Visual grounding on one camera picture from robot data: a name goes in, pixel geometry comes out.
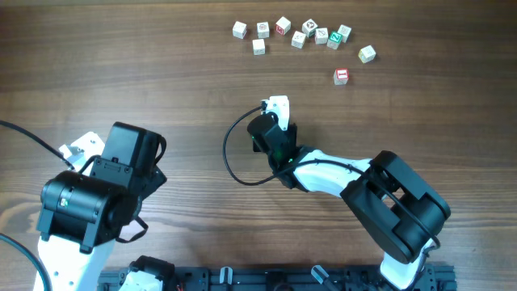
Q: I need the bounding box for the wooden block red letter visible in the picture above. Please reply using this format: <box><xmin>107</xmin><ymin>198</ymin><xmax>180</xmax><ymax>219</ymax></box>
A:
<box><xmin>275</xmin><ymin>16</ymin><xmax>291</xmax><ymax>36</ymax></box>

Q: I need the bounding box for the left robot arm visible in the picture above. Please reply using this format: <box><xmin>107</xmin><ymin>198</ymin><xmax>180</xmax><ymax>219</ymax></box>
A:
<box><xmin>34</xmin><ymin>122</ymin><xmax>166</xmax><ymax>290</ymax></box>

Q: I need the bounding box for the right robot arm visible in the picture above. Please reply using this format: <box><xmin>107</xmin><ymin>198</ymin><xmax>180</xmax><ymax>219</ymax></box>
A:
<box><xmin>247</xmin><ymin>113</ymin><xmax>451</xmax><ymax>290</ymax></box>

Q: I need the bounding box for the plain wooden block centre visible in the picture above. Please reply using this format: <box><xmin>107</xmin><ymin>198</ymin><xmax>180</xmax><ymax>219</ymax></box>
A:
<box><xmin>252</xmin><ymin>39</ymin><xmax>266</xmax><ymax>56</ymax></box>

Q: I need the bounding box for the plain wooden block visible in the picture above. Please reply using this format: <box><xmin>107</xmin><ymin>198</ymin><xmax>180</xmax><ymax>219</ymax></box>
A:
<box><xmin>252</xmin><ymin>39</ymin><xmax>266</xmax><ymax>56</ymax></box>
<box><xmin>232</xmin><ymin>21</ymin><xmax>247</xmax><ymax>40</ymax></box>

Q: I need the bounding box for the wooden block red I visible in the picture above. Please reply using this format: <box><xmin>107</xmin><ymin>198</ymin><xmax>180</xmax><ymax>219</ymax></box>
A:
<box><xmin>334</xmin><ymin>68</ymin><xmax>349</xmax><ymax>86</ymax></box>

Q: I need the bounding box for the wooden block letter W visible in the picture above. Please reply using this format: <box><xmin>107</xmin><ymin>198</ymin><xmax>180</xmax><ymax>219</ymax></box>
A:
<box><xmin>291</xmin><ymin>31</ymin><xmax>307</xmax><ymax>49</ymax></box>

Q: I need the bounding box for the wooden block with face drawing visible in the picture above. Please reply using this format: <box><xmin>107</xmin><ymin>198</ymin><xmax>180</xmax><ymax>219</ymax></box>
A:
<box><xmin>257</xmin><ymin>22</ymin><xmax>270</xmax><ymax>39</ymax></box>

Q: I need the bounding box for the plain wooden block far left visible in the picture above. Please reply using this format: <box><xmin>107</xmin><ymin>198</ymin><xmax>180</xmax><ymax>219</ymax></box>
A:
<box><xmin>232</xmin><ymin>21</ymin><xmax>247</xmax><ymax>40</ymax></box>

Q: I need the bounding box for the wooden block with sketch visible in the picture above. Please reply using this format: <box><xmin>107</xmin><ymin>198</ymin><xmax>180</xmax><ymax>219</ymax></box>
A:
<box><xmin>314</xmin><ymin>27</ymin><xmax>329</xmax><ymax>44</ymax></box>

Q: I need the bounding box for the wooden block dark picture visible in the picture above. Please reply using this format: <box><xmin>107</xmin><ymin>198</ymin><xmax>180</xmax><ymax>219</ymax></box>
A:
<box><xmin>302</xmin><ymin>19</ymin><xmax>318</xmax><ymax>38</ymax></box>

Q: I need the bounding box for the wooden block green Z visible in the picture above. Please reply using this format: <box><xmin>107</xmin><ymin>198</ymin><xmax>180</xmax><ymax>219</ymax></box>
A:
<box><xmin>327</xmin><ymin>31</ymin><xmax>343</xmax><ymax>50</ymax></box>

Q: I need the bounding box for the wooden block yellow side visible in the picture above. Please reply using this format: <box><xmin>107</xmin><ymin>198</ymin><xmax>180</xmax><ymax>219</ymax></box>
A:
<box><xmin>358</xmin><ymin>45</ymin><xmax>376</xmax><ymax>64</ymax></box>

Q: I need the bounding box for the wooden block pale green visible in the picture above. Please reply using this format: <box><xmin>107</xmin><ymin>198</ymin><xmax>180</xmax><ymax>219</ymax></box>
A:
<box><xmin>338</xmin><ymin>24</ymin><xmax>351</xmax><ymax>43</ymax></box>

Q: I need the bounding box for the right camera cable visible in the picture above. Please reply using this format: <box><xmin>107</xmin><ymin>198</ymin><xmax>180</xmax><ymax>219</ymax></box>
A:
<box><xmin>222</xmin><ymin>104</ymin><xmax>442</xmax><ymax>251</ymax></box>

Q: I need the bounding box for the camera cable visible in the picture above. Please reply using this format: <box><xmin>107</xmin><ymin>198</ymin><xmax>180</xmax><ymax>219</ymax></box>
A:
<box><xmin>222</xmin><ymin>104</ymin><xmax>442</xmax><ymax>251</ymax></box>
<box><xmin>0</xmin><ymin>119</ymin><xmax>74</xmax><ymax>291</ymax></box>

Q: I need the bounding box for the left camera cable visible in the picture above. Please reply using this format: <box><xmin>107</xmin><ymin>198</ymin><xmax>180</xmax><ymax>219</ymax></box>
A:
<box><xmin>0</xmin><ymin>119</ymin><xmax>74</xmax><ymax>291</ymax></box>

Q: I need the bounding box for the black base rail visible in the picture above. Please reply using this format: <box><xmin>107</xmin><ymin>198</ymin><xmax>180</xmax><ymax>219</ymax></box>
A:
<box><xmin>96</xmin><ymin>264</ymin><xmax>457</xmax><ymax>291</ymax></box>

